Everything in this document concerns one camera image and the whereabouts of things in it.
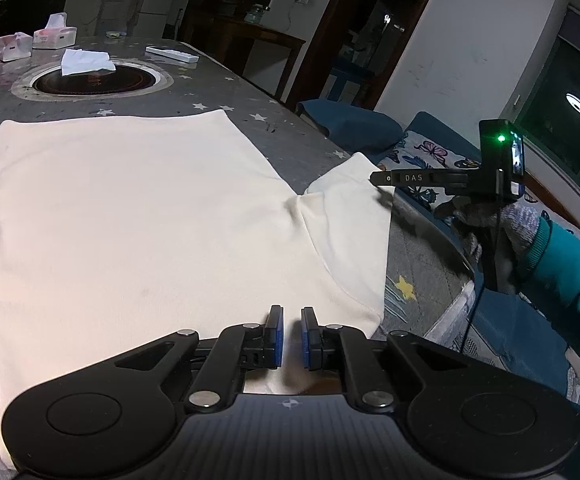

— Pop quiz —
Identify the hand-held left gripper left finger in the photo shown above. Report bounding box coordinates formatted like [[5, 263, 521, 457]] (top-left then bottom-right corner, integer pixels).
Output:
[[110, 305, 285, 413]]

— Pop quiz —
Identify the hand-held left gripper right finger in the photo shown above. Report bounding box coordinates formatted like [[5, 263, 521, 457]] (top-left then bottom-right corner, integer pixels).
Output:
[[301, 306, 475, 413]]

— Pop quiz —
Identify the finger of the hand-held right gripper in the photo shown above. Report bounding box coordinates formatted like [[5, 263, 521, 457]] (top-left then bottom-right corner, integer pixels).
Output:
[[370, 170, 451, 194]]

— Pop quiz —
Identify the white t-shirt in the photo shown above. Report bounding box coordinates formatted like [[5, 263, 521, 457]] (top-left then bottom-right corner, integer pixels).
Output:
[[0, 110, 395, 472]]

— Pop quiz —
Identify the person's right hand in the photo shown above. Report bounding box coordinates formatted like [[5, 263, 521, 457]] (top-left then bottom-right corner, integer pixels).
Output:
[[434, 194, 541, 296]]

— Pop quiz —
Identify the butterfly print cushion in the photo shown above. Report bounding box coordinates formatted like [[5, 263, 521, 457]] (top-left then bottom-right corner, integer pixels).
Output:
[[377, 130, 485, 212]]

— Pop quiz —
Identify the blue cushion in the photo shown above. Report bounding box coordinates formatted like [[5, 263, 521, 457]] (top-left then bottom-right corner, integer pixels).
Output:
[[297, 99, 405, 155]]

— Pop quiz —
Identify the window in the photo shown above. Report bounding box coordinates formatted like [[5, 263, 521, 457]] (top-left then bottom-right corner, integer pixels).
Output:
[[512, 2, 580, 177]]

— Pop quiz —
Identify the blue stool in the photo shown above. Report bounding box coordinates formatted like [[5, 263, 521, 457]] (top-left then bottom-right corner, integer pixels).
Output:
[[320, 66, 377, 107]]

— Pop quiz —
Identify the grey star tablecloth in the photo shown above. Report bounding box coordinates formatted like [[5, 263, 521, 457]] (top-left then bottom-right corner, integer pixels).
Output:
[[0, 35, 473, 480]]

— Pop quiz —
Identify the blue sofa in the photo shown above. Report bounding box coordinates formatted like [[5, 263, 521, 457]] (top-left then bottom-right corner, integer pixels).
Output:
[[297, 99, 580, 413]]

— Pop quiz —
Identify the wooden side table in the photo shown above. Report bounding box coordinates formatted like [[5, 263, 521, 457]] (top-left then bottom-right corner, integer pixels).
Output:
[[182, 12, 307, 95]]

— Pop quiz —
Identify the white remote control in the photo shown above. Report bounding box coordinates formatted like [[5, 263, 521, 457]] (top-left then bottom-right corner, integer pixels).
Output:
[[145, 45, 199, 65]]

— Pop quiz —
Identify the round built-in hot plate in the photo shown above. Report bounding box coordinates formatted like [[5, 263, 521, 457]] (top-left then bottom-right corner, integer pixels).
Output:
[[11, 58, 175, 99]]

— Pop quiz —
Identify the white paper tissue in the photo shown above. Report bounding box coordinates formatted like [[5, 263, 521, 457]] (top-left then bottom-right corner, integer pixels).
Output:
[[61, 48, 117, 77]]

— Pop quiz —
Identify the white water dispenser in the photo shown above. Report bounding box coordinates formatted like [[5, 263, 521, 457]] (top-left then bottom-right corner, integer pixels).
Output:
[[98, 0, 131, 37]]

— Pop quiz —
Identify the large white tissue box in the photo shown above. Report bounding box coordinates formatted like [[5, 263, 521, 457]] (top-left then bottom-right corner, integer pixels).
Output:
[[32, 12, 78, 51]]

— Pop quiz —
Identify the small pink tissue pack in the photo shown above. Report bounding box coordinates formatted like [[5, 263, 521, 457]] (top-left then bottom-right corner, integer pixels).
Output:
[[0, 31, 33, 63]]

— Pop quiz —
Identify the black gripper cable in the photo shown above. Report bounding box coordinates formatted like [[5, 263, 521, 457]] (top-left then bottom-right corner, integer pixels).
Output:
[[460, 202, 503, 354]]

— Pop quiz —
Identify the wooden door frame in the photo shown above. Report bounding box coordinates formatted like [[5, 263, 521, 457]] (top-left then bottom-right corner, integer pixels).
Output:
[[285, 0, 451, 111]]

